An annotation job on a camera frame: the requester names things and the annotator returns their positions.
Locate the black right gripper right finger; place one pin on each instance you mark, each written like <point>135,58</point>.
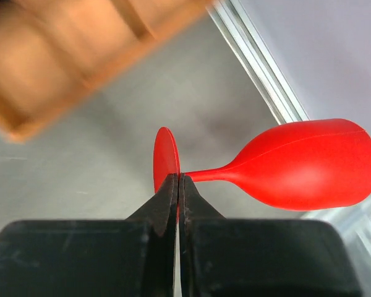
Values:
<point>258,257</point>

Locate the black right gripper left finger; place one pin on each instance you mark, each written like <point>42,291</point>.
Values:
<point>130,257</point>

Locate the red plastic wine glass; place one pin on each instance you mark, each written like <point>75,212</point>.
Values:
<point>302,166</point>

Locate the wooden compartment tray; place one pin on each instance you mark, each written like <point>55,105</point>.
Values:
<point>54,54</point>

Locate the aluminium front rail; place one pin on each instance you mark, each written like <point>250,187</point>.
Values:
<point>246,43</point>

